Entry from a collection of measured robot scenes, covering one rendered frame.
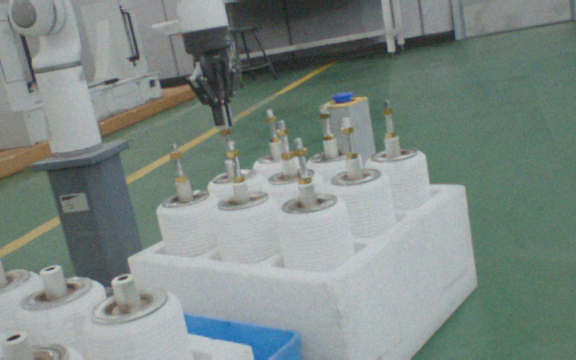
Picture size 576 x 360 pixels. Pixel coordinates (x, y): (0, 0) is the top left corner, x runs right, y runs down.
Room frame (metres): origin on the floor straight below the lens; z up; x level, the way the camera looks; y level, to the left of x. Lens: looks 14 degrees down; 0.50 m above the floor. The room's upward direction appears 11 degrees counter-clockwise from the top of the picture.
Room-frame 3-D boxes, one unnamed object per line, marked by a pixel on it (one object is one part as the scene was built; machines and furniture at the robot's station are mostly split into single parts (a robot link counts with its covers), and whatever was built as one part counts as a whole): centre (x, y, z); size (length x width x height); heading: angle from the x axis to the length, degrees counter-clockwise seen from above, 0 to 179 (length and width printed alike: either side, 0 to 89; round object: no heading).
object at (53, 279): (0.69, 0.26, 0.26); 0.02 x 0.02 x 0.03
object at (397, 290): (1.01, -0.01, 0.09); 0.39 x 0.39 x 0.18; 50
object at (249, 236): (0.92, 0.06, 0.16); 0.10 x 0.10 x 0.18
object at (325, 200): (0.85, -0.03, 0.25); 0.08 x 0.08 x 0.01
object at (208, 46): (1.09, 0.08, 0.46); 0.08 x 0.08 x 0.09
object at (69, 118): (1.38, 0.40, 0.39); 0.09 x 0.09 x 0.17; 71
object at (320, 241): (0.85, -0.03, 0.16); 0.10 x 0.10 x 0.18
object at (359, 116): (1.28, -0.14, 0.16); 0.07 x 0.07 x 0.31; 50
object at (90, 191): (1.38, 0.40, 0.15); 0.15 x 0.15 x 0.30; 71
